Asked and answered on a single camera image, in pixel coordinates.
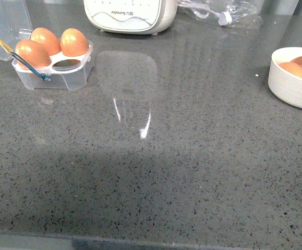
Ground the white round bowl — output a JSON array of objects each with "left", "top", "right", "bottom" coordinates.
[{"left": 268, "top": 47, "right": 302, "bottom": 109}]

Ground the brown egg in bowl left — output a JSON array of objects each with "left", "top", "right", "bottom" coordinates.
[{"left": 279, "top": 62, "right": 302, "bottom": 79}]

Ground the white Joyoung kitchen appliance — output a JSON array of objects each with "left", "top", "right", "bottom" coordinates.
[{"left": 83, "top": 0, "right": 178, "bottom": 35}]

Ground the brown egg front left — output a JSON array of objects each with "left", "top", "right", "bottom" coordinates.
[{"left": 15, "top": 40, "right": 52, "bottom": 68}]

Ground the brown egg back right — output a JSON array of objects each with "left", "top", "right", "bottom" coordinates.
[{"left": 60, "top": 28, "right": 89, "bottom": 57}]

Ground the clear plastic bag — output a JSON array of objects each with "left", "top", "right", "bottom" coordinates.
[{"left": 178, "top": 0, "right": 262, "bottom": 29}]

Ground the clear plastic egg box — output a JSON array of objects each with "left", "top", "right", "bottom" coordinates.
[{"left": 0, "top": 1, "right": 94, "bottom": 91}]

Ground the white power cable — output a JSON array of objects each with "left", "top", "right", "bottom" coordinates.
[{"left": 178, "top": 0, "right": 232, "bottom": 27}]

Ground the teal rubber band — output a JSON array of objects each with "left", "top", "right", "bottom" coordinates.
[{"left": 11, "top": 52, "right": 50, "bottom": 81}]

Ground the brown egg in bowl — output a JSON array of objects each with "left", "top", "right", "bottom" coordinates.
[
  {"left": 291, "top": 56, "right": 302, "bottom": 67},
  {"left": 279, "top": 62, "right": 302, "bottom": 79}
]

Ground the brown egg back left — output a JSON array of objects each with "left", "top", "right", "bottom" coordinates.
[{"left": 31, "top": 28, "right": 61, "bottom": 56}]

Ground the brown egg in bowl back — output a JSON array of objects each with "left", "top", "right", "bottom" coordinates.
[{"left": 291, "top": 56, "right": 302, "bottom": 67}]

